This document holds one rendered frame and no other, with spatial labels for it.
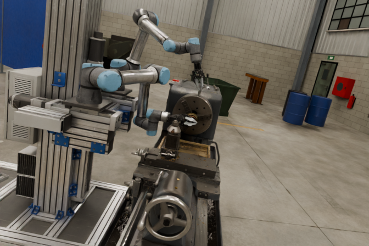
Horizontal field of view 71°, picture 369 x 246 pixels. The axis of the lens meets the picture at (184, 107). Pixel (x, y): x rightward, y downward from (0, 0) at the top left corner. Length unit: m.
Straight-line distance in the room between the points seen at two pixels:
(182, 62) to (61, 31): 10.29
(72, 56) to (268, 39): 11.56
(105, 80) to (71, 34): 0.49
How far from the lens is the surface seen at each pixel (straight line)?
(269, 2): 12.94
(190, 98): 2.00
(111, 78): 1.47
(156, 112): 1.84
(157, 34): 1.82
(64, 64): 1.85
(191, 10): 12.08
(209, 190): 1.41
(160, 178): 0.95
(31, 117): 1.65
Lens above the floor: 1.59
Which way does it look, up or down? 13 degrees down
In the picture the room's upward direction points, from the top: 11 degrees clockwise
